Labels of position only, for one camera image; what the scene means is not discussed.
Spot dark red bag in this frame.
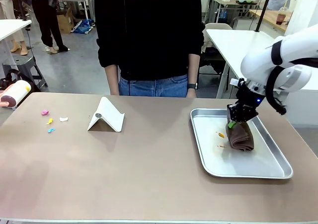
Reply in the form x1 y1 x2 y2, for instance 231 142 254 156
0 69 19 91

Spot small white table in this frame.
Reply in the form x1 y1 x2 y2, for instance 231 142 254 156
0 19 33 73

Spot cardboard box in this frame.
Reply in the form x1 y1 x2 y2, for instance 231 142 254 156
57 9 76 35

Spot wooden workbench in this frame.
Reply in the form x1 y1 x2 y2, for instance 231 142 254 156
249 9 293 32

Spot silver metal tray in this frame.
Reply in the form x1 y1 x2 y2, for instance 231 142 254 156
190 108 294 180

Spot bystander in beige clothes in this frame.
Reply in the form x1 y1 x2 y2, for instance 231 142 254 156
0 0 28 56

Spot person's left forearm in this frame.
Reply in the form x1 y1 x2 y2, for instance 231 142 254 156
187 53 201 85

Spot grey metal stool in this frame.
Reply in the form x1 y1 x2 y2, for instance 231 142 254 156
1 56 48 93

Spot plastic cup brown drink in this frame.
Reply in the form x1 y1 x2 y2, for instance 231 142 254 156
276 6 289 26

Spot bystander in black trousers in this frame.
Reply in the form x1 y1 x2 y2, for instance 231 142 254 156
18 0 70 54

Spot cluttered grey desk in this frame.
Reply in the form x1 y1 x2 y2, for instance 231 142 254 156
205 0 264 23

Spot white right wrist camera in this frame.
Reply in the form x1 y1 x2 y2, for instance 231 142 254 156
229 78 246 87

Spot pink white lint roller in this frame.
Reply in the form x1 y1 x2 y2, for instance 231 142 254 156
0 79 32 109

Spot blue plastic bag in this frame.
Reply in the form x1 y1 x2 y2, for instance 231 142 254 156
73 18 94 35

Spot black sweater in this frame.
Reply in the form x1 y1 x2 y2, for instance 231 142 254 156
93 0 206 81

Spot white folded stand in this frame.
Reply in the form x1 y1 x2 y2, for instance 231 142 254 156
86 96 125 133

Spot person's right forearm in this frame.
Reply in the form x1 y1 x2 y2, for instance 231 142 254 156
104 65 120 95

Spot black pole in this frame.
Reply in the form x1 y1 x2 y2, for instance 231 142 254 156
255 0 274 33

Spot blue jeans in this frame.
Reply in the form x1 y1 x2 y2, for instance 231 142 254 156
118 74 188 98

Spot beige chair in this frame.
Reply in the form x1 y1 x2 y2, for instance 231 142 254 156
201 22 234 75

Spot brown towel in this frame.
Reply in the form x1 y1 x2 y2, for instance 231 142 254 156
225 121 255 152

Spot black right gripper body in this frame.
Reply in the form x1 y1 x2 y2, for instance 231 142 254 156
235 81 264 108

